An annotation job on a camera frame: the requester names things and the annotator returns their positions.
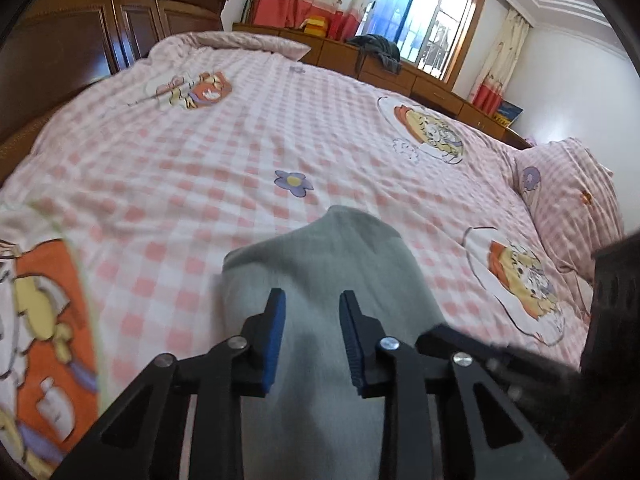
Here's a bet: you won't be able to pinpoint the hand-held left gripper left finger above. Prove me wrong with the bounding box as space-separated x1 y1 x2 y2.
50 287 287 480

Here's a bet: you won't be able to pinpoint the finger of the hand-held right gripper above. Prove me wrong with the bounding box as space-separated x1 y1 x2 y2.
415 324 588 393

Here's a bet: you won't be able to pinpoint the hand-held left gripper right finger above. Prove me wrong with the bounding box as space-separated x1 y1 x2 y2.
339 290 571 480

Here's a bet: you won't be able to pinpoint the grey pants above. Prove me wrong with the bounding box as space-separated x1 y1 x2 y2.
215 205 448 480

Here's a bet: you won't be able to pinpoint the pink checked pillow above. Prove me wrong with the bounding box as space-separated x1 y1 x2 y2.
187 30 312 63
514 137 626 286

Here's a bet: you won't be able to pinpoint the pink checked printed blanket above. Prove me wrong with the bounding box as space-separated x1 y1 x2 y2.
0 30 601 480

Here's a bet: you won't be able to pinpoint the blue book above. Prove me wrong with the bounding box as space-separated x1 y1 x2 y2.
492 100 525 126

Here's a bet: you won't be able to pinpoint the long wooden cabinet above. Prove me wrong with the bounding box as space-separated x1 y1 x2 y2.
232 21 533 150

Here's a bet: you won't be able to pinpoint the dark clothing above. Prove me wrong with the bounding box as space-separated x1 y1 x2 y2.
346 34 402 76

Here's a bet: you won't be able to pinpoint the yellow box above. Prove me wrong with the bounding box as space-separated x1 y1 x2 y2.
299 16 328 38

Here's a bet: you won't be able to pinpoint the window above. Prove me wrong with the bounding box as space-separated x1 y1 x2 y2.
367 0 487 88

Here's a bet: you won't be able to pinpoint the wooden headboard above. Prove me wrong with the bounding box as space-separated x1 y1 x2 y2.
0 0 229 151

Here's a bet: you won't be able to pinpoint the wooden bed frame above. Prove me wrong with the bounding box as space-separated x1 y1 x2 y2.
0 105 56 183

